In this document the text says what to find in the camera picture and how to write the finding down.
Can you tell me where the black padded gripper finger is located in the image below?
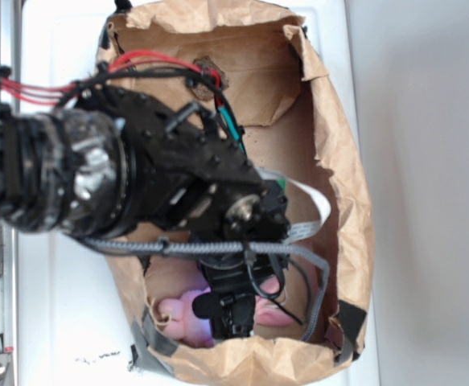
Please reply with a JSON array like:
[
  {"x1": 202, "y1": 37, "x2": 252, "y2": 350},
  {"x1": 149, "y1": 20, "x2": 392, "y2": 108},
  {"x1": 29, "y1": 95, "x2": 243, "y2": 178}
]
[{"x1": 191, "y1": 292, "x2": 223, "y2": 319}]

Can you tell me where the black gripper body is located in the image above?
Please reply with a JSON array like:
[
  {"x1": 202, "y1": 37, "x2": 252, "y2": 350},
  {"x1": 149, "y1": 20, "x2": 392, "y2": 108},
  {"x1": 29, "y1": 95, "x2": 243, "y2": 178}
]
[{"x1": 203, "y1": 254, "x2": 288, "y2": 339}]

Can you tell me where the pink plush bunny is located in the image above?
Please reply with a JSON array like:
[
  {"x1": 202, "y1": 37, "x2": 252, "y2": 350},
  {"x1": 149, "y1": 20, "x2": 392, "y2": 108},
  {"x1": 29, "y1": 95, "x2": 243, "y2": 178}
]
[{"x1": 156, "y1": 263, "x2": 319, "y2": 347}]

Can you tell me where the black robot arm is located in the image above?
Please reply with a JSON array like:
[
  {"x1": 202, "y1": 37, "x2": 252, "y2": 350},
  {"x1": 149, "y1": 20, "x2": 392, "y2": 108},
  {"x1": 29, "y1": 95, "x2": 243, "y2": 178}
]
[{"x1": 0, "y1": 86, "x2": 290, "y2": 339}]

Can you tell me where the green wooden block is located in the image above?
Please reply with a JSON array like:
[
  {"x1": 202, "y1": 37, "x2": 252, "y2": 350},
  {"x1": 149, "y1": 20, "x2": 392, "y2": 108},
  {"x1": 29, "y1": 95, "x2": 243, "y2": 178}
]
[{"x1": 277, "y1": 179, "x2": 286, "y2": 191}]

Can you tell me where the brown crumbly cube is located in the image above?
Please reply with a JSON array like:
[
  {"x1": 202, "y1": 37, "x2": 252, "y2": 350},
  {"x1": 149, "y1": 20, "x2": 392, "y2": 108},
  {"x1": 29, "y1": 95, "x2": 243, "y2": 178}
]
[{"x1": 187, "y1": 55, "x2": 229, "y2": 101}]

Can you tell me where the brown paper bag tray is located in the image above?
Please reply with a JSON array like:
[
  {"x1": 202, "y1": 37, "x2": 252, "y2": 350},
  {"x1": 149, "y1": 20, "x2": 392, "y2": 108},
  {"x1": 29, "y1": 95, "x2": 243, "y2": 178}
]
[{"x1": 97, "y1": 1, "x2": 374, "y2": 385}]

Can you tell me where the grey braided cable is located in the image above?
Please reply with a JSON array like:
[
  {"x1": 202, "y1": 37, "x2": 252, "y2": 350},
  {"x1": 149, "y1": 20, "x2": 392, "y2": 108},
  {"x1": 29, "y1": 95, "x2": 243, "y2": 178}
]
[{"x1": 79, "y1": 236, "x2": 331, "y2": 343}]

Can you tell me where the white flat ribbon cable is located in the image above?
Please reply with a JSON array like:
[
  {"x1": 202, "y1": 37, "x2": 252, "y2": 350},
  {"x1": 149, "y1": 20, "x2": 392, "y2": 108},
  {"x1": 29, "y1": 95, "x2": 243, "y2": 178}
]
[{"x1": 256, "y1": 166, "x2": 332, "y2": 245}]

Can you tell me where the aluminium frame rail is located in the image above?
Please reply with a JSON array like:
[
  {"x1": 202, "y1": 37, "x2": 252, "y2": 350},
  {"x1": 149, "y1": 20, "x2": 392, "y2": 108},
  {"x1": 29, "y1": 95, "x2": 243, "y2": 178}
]
[{"x1": 0, "y1": 1, "x2": 19, "y2": 385}]

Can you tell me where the red and black wire bundle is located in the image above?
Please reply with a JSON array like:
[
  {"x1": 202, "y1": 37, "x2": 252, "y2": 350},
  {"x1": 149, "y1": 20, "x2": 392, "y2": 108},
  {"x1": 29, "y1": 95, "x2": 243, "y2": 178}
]
[{"x1": 0, "y1": 48, "x2": 246, "y2": 156}]

